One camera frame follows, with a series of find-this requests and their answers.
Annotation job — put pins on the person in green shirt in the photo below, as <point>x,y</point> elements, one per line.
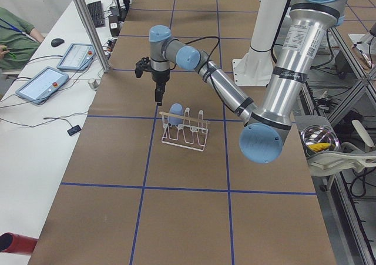
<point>19,41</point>

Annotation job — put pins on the small black adapter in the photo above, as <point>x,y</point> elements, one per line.
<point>74,130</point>

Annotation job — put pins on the steel pot with corn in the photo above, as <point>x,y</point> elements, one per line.
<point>316,138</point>

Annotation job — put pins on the aluminium frame post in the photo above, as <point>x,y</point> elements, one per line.
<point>88,24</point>

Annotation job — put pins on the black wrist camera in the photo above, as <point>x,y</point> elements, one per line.
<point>142,66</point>

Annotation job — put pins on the black computer mouse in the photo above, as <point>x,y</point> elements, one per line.
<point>57,42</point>

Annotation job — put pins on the white camera pole base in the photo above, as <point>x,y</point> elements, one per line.
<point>256,66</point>

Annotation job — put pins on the near teach pendant tablet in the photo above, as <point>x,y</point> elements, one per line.
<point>43,85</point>

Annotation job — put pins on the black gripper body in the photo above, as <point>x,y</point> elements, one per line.
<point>160,77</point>

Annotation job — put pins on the teach pendant tablet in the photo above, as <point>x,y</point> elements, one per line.
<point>78,57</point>
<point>43,85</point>

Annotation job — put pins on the far teach pendant tablet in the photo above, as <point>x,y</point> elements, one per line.
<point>78,57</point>

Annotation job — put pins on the white wire cup holder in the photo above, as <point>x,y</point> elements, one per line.
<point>182,130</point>

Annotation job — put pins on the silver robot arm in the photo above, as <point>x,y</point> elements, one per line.
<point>266,125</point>

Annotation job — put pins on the black keyboard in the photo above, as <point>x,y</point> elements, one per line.
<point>96,13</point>

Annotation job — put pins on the red cylinder object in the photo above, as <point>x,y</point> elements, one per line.
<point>17,244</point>

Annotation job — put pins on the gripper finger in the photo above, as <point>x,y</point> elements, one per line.
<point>158,97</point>

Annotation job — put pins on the small metal cylinder weight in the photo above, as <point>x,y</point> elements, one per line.
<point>93,84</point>

